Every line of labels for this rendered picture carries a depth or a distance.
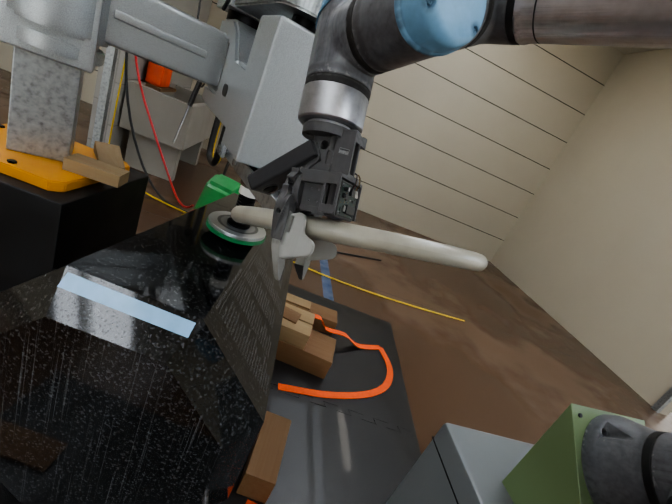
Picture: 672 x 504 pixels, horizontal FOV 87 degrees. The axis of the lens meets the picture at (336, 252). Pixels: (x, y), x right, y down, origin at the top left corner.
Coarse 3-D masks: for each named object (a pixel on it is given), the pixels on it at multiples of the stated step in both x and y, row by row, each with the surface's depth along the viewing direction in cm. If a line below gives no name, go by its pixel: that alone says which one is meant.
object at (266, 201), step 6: (228, 156) 132; (234, 162) 122; (234, 168) 124; (240, 168) 118; (246, 168) 113; (240, 174) 117; (246, 174) 112; (246, 180) 111; (252, 192) 105; (258, 192) 101; (276, 192) 116; (258, 198) 101; (264, 198) 97; (270, 198) 94; (276, 198) 93; (264, 204) 96; (270, 204) 93
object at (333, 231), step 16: (240, 208) 57; (256, 208) 53; (256, 224) 53; (320, 224) 47; (336, 224) 47; (352, 224) 47; (336, 240) 47; (352, 240) 46; (368, 240) 46; (384, 240) 46; (400, 240) 47; (416, 240) 47; (416, 256) 48; (432, 256) 48; (448, 256) 49; (464, 256) 51; (480, 256) 55
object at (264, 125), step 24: (264, 24) 104; (288, 24) 96; (264, 48) 101; (288, 48) 99; (264, 72) 99; (288, 72) 102; (240, 96) 113; (264, 96) 102; (288, 96) 105; (240, 120) 109; (264, 120) 106; (288, 120) 109; (240, 144) 107; (264, 144) 109; (288, 144) 113
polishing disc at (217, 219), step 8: (216, 216) 128; (224, 216) 131; (216, 224) 122; (224, 224) 125; (224, 232) 120; (232, 232) 122; (240, 232) 124; (248, 232) 127; (256, 232) 130; (264, 232) 133; (248, 240) 123; (256, 240) 126
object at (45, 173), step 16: (0, 128) 146; (0, 144) 134; (80, 144) 166; (0, 160) 123; (16, 160) 128; (32, 160) 133; (48, 160) 138; (16, 176) 124; (32, 176) 124; (48, 176) 127; (64, 176) 132; (80, 176) 137
